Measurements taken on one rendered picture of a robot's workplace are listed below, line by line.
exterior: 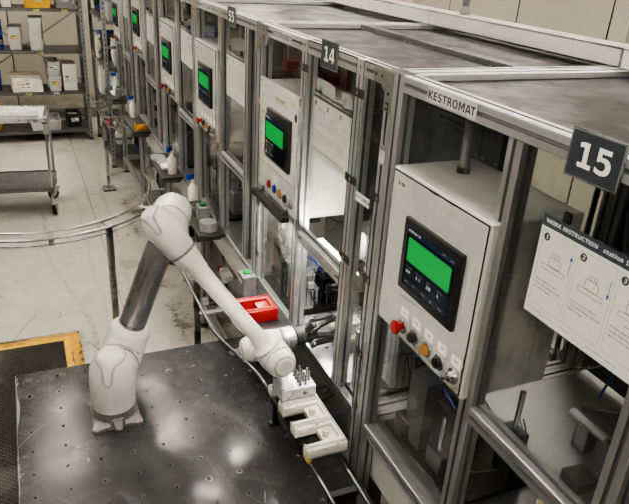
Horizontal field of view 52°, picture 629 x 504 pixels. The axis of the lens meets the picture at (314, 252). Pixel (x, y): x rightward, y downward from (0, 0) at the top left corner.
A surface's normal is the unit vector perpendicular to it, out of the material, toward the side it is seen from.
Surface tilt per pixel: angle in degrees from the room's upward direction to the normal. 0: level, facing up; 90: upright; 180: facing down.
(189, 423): 0
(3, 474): 0
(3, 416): 0
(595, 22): 90
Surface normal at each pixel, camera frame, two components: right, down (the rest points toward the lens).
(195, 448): 0.06, -0.90
